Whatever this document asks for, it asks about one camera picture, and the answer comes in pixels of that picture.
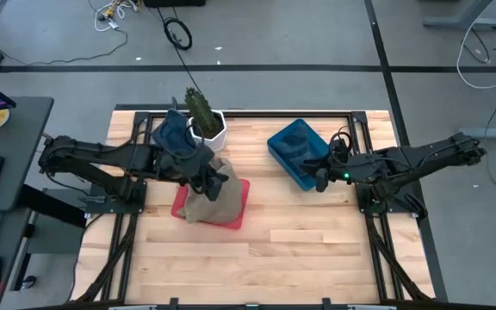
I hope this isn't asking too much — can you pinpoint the white floor cable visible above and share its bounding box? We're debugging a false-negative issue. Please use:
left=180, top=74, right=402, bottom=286
left=456, top=0, right=496, bottom=90

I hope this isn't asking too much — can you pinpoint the black aluminium table frame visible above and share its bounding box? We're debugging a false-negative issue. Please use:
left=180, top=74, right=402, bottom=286
left=70, top=104, right=437, bottom=310

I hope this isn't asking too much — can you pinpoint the white cable bundle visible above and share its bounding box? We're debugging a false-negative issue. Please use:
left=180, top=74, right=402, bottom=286
left=87, top=0, right=140, bottom=34

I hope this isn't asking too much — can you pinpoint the blue plastic bin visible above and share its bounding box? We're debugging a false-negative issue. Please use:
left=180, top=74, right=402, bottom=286
left=267, top=118, right=332, bottom=192

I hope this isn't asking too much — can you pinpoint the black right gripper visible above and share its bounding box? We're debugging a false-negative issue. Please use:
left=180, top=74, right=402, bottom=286
left=303, top=148, right=361, bottom=194

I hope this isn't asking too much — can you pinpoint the pink translucent plastic bin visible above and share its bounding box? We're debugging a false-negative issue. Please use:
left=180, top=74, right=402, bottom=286
left=170, top=178, right=251, bottom=231

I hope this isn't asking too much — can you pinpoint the beige baseball cap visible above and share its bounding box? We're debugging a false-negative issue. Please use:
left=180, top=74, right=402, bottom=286
left=185, top=157, right=244, bottom=219
left=177, top=195, right=236, bottom=226

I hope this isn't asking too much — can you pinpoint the black coiled cable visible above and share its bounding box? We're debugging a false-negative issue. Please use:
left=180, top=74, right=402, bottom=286
left=163, top=16, right=194, bottom=52

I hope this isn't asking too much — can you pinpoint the blue denim baseball cap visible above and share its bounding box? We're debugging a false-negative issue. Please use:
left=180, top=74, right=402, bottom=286
left=150, top=108, right=207, bottom=161

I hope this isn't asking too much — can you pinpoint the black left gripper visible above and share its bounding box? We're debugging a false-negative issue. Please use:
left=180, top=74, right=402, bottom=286
left=187, top=157, right=231, bottom=202

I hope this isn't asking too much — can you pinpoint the tall green cactus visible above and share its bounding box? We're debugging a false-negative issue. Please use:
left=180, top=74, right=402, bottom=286
left=183, top=86, right=223, bottom=139

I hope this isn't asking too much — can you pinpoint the grey side desk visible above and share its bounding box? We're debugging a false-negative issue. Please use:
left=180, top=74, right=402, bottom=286
left=0, top=96, right=55, bottom=310

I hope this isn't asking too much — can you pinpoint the grey desk foot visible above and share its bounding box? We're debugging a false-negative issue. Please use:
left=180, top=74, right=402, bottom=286
left=458, top=115, right=496, bottom=141
left=422, top=0, right=496, bottom=31

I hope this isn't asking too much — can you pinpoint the dark blue baseball cap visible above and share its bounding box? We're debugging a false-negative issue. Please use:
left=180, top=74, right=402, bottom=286
left=282, top=128, right=323, bottom=177

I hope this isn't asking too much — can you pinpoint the white hexagonal plant pot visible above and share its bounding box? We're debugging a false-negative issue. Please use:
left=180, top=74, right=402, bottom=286
left=186, top=109, right=228, bottom=153

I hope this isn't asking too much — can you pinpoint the black box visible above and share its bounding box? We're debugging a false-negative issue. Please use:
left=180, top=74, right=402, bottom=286
left=142, top=0, right=208, bottom=9

